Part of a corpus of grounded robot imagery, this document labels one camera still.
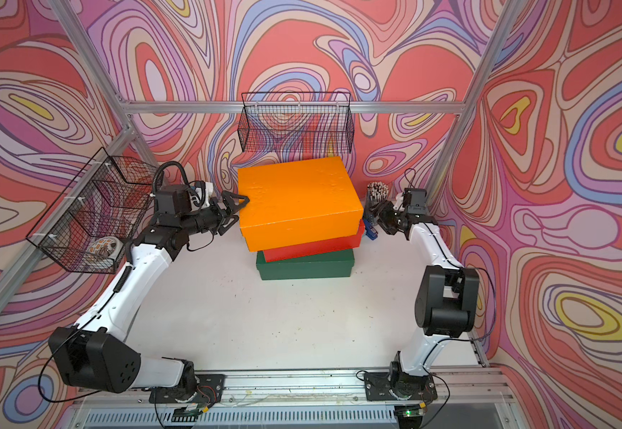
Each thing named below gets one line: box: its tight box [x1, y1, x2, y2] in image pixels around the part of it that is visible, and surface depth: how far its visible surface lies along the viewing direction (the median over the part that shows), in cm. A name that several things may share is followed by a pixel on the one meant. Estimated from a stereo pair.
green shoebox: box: [255, 248, 355, 281], surface depth 90 cm
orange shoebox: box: [237, 155, 365, 253], surface depth 74 cm
